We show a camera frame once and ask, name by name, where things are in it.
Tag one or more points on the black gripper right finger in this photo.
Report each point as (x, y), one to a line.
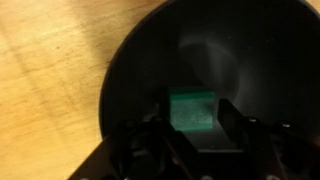
(266, 150)

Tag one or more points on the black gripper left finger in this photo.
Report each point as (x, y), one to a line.
(150, 150)

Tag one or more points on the green square block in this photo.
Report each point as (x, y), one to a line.
(191, 110)

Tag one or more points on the black bowl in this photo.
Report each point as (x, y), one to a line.
(233, 50)

